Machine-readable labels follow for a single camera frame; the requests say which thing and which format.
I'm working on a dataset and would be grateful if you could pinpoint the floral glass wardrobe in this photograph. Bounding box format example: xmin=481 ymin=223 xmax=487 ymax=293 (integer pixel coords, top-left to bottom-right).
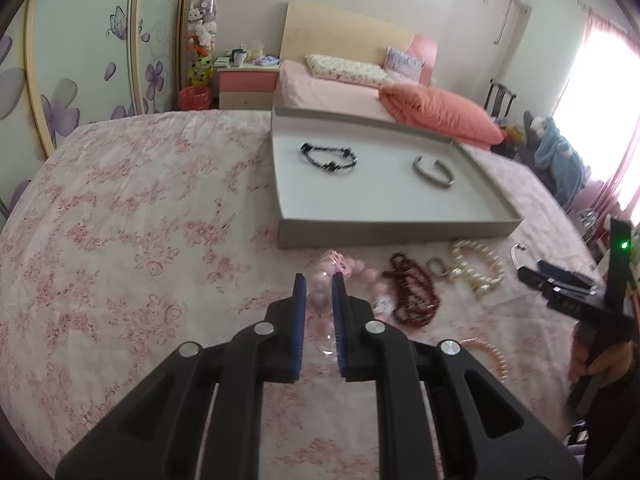
xmin=0 ymin=0 xmax=192 ymax=221

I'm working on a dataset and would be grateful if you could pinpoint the pink curtain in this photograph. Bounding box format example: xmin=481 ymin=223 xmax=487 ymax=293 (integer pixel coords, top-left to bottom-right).
xmin=582 ymin=10 xmax=640 ymax=241

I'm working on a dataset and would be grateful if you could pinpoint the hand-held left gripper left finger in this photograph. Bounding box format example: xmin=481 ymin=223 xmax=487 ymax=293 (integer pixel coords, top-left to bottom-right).
xmin=55 ymin=274 xmax=307 ymax=480

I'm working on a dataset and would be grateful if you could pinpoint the folded orange quilt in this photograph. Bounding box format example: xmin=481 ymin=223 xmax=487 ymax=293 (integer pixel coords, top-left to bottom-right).
xmin=379 ymin=82 xmax=506 ymax=150

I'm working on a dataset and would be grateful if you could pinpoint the pink and beige nightstand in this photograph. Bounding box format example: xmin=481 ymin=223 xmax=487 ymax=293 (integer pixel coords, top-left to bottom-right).
xmin=217 ymin=65 xmax=280 ymax=109

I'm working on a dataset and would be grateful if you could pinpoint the dark red bead bracelet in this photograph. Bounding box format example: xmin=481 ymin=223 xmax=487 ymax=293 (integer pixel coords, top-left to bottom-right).
xmin=382 ymin=252 xmax=442 ymax=329

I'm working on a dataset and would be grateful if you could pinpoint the white floral pillow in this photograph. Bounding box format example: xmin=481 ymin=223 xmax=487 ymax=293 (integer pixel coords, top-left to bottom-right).
xmin=306 ymin=54 xmax=396 ymax=88

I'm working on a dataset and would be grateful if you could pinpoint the person's right hand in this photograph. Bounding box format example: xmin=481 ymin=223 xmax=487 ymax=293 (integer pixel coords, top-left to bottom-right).
xmin=569 ymin=332 xmax=637 ymax=392

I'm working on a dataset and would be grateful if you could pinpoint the yellow toy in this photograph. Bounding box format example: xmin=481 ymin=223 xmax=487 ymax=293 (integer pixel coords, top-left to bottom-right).
xmin=502 ymin=122 xmax=532 ymax=147

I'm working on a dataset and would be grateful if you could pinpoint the small lilac pillow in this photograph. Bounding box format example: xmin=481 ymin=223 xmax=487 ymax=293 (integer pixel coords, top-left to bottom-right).
xmin=384 ymin=47 xmax=426 ymax=81

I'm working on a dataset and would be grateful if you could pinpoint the black bead bracelet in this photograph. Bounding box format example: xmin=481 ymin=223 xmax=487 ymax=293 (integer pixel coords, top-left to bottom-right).
xmin=300 ymin=143 xmax=359 ymax=173

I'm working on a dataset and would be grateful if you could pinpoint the pink bead bracelet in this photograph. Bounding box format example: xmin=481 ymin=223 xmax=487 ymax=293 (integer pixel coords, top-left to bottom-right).
xmin=320 ymin=250 xmax=391 ymax=307

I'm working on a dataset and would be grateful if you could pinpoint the plush toy display tube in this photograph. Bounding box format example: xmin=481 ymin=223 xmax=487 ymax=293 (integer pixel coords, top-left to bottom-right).
xmin=186 ymin=0 xmax=223 ymax=88

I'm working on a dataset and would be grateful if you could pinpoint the beige and pink headboard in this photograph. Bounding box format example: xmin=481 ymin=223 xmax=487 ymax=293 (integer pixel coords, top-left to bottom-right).
xmin=279 ymin=1 xmax=439 ymax=86

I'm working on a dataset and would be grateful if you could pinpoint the dark wooden chair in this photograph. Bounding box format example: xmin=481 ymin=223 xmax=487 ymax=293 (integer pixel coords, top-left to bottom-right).
xmin=484 ymin=79 xmax=519 ymax=119

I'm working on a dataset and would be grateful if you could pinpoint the pink floral bedsheet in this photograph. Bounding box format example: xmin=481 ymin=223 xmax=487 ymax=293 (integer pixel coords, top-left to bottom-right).
xmin=0 ymin=109 xmax=617 ymax=480

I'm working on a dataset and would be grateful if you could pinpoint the white pearl bracelet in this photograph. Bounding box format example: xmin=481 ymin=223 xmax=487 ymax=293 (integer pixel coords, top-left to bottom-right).
xmin=447 ymin=240 xmax=506 ymax=302

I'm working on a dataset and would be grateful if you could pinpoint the clear bead bracelet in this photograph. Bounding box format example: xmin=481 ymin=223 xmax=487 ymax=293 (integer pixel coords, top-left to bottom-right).
xmin=307 ymin=274 xmax=342 ymax=362

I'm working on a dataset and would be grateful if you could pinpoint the wide silver cuff bangle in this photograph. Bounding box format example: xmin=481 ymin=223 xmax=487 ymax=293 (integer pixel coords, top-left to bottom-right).
xmin=411 ymin=155 xmax=456 ymax=191

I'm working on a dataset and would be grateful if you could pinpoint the grey cardboard tray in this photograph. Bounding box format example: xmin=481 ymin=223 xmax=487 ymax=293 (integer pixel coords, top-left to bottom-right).
xmin=270 ymin=106 xmax=524 ymax=250

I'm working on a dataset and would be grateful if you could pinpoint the pink pearl bracelet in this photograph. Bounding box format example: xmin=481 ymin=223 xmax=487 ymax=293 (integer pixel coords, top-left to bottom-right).
xmin=460 ymin=337 xmax=511 ymax=383

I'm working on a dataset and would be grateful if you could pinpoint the red wastebasket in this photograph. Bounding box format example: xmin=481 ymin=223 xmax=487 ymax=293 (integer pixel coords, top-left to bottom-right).
xmin=178 ymin=85 xmax=212 ymax=111

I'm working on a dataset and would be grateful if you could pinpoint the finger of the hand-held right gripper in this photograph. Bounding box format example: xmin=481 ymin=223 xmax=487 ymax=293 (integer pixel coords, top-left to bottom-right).
xmin=517 ymin=266 xmax=598 ymax=311
xmin=537 ymin=259 xmax=601 ymax=290

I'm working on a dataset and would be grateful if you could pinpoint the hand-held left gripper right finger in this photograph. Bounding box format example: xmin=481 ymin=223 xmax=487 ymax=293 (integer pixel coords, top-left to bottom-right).
xmin=331 ymin=273 xmax=586 ymax=480

